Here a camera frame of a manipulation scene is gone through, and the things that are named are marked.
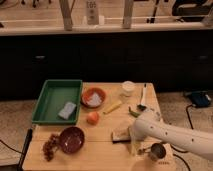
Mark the white crumpled cloth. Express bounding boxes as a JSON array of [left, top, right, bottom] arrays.
[[87, 93, 102, 107]]

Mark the orange tomato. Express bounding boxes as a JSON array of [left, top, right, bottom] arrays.
[[86, 112, 99, 125]]

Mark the black cable on floor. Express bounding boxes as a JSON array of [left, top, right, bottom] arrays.
[[169, 103, 198, 171]]

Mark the metal measuring cup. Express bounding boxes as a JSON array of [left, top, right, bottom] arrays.
[[137, 143, 166, 161]]

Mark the dark blue floor device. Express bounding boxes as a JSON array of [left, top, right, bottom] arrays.
[[187, 91, 211, 108]]

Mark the green chili pepper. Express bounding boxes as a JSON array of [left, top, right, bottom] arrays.
[[128, 107, 140, 118]]

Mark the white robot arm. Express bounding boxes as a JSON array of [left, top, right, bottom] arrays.
[[130, 108, 213, 161]]

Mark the blue sponge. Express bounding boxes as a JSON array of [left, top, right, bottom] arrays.
[[58, 102, 76, 120]]

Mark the green plastic tray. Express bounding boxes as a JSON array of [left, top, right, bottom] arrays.
[[32, 79, 83, 125]]

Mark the orange bowl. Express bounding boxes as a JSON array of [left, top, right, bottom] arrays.
[[81, 87, 106, 108]]

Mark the white handled spoon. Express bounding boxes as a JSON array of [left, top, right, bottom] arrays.
[[137, 83, 147, 111]]

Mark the purple bowl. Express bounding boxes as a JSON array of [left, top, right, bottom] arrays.
[[59, 126, 85, 154]]

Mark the white plastic cup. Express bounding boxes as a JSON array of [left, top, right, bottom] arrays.
[[122, 81, 135, 97]]

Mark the bunch of red grapes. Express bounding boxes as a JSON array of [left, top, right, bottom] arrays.
[[42, 134, 59, 161]]

